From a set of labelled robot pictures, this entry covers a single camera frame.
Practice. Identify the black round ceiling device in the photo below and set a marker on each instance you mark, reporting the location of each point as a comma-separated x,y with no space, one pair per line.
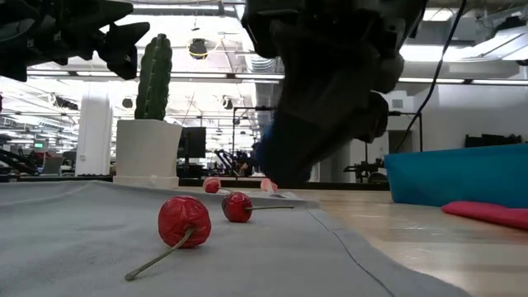
198,48

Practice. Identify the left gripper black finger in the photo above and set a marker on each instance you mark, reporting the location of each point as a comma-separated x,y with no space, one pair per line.
107,11
121,49

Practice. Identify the black background cabinet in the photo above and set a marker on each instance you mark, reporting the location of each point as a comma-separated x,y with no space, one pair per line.
491,141

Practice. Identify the black metal stand frame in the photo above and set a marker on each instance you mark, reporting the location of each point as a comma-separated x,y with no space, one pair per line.
421,132
247,108

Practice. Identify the white hexagonal plant pot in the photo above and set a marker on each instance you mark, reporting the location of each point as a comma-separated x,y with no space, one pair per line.
146,152

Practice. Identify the dark red toy cherry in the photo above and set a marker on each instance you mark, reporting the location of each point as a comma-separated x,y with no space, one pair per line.
183,220
236,207

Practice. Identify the black background monitor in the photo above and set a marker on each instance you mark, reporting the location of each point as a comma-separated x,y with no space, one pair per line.
194,142

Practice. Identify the big red toy strawberry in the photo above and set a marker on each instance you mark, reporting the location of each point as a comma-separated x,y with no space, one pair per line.
213,188

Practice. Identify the teal plastic container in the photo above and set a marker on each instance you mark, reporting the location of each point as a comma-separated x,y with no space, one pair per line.
453,177

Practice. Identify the green cactus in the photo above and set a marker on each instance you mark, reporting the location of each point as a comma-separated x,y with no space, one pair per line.
154,82

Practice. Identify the person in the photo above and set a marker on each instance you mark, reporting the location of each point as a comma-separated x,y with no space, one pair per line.
264,142

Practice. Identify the grey cloth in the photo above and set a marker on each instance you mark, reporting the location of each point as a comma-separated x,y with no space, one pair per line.
82,247

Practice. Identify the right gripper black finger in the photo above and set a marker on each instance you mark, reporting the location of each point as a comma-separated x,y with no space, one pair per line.
313,123
375,117

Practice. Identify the white pillar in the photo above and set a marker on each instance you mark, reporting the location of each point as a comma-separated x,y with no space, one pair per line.
94,136

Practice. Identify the long ceiling light bar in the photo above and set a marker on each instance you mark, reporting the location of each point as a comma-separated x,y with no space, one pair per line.
206,76

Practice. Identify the silver ventilation duct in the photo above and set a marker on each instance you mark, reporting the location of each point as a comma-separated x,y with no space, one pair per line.
262,65

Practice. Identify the black aluminium table frame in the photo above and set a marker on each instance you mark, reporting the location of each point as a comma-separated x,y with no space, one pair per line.
338,186

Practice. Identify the magenta cloth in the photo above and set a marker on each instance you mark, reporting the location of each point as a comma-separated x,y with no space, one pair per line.
491,212

